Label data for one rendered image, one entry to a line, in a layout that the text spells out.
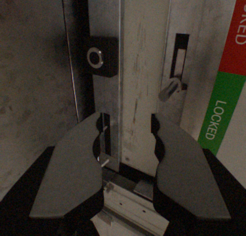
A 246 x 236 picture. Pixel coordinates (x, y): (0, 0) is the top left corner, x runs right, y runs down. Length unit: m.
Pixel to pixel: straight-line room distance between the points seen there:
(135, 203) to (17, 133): 0.28
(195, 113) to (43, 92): 0.22
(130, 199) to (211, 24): 0.36
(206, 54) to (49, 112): 0.24
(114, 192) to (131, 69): 0.29
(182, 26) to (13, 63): 0.22
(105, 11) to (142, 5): 0.06
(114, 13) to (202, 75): 0.15
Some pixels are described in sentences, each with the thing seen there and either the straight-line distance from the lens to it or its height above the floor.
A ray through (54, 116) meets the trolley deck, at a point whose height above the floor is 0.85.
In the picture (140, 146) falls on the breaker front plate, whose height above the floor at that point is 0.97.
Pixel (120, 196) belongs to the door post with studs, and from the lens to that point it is 0.43.
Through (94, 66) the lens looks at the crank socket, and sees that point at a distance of 0.28.
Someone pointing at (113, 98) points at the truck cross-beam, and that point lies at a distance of 0.31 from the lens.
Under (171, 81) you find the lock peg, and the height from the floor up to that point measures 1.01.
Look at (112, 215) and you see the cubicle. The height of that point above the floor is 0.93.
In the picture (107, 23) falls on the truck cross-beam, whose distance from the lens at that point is 0.29.
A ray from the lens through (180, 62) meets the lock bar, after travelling 0.27.
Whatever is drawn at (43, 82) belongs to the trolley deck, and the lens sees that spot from 0.28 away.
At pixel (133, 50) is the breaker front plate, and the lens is 0.28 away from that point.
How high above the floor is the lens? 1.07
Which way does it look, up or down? 26 degrees down
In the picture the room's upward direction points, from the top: 107 degrees clockwise
